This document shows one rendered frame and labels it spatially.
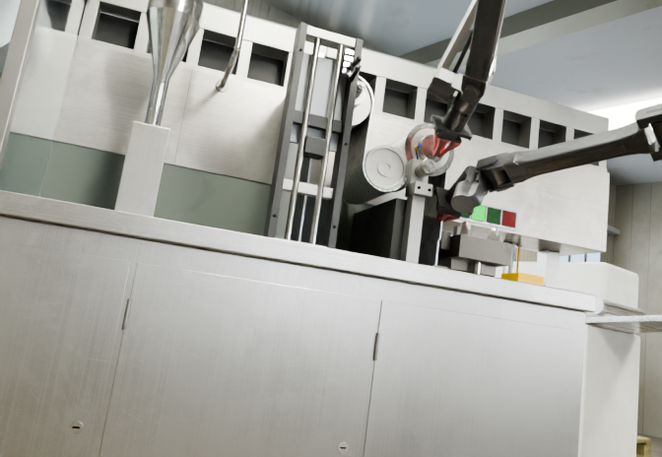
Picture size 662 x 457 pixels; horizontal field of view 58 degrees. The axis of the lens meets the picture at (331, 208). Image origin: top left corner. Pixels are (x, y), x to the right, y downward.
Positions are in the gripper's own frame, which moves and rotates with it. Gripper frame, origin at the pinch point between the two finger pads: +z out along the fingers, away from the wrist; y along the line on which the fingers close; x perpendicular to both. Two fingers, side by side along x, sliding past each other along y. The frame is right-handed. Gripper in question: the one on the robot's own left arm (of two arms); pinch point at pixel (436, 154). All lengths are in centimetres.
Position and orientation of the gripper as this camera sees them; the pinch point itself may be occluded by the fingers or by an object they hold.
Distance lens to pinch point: 160.8
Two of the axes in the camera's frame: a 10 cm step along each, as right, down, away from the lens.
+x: -0.9, -6.6, 7.4
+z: -3.3, 7.3, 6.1
